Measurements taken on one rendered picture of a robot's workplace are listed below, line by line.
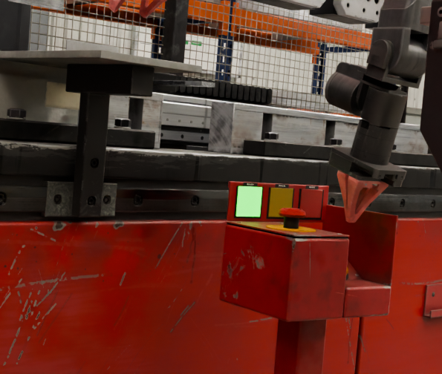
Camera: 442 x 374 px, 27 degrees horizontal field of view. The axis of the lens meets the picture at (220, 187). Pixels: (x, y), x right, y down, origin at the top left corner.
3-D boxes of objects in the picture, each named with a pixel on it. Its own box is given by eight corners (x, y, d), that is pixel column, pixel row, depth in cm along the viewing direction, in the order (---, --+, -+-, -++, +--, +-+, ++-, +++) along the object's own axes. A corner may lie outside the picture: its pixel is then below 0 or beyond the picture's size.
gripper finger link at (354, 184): (345, 210, 144) (362, 153, 142) (377, 228, 139) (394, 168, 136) (313, 209, 140) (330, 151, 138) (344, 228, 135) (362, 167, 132)
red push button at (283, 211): (288, 234, 132) (290, 209, 131) (270, 231, 135) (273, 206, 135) (310, 234, 134) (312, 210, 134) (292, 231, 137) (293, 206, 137)
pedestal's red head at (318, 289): (287, 322, 126) (298, 191, 125) (218, 300, 139) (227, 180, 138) (389, 315, 138) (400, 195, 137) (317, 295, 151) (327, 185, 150)
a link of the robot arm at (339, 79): (391, 41, 127) (431, 51, 133) (335, 23, 136) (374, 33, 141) (364, 125, 130) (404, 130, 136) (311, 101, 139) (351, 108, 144)
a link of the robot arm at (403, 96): (391, 87, 129) (418, 90, 133) (357, 73, 134) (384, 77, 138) (377, 134, 131) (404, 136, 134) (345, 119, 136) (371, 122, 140)
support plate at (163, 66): (100, 58, 117) (101, 50, 117) (-13, 58, 135) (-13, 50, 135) (202, 73, 130) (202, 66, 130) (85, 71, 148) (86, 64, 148)
